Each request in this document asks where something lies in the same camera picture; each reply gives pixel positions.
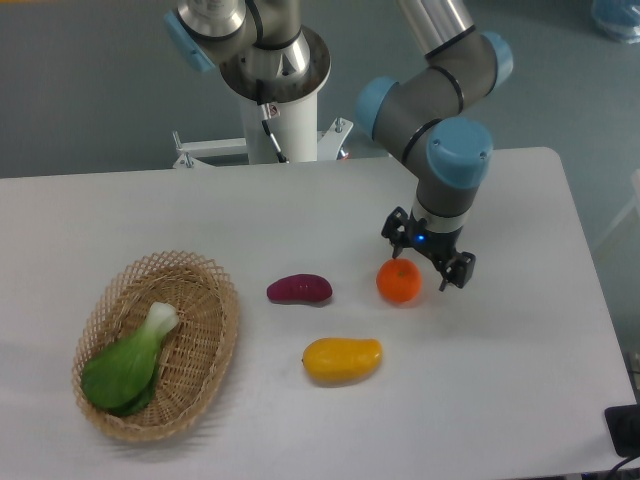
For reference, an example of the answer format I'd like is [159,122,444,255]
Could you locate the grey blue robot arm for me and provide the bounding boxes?
[164,1,513,288]

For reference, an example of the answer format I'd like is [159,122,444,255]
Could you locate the blue bag in corner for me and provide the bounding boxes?
[591,0,639,44]

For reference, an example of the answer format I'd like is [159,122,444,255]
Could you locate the yellow mango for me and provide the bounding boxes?
[301,337,384,385]

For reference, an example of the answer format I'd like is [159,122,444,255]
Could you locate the green bok choy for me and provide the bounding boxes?
[81,302,179,417]

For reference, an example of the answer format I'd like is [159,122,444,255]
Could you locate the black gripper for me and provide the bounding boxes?
[381,207,476,291]

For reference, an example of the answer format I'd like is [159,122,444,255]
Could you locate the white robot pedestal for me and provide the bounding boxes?
[171,29,356,169]

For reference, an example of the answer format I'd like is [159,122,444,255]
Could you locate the black cable on pedestal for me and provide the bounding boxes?
[254,78,290,164]

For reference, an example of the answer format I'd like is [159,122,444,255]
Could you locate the black device at table edge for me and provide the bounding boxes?
[604,404,639,457]

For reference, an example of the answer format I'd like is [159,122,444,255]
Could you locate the purple sweet potato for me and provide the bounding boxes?
[266,273,333,303]

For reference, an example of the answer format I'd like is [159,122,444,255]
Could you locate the orange fruit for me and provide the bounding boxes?
[376,258,422,303]

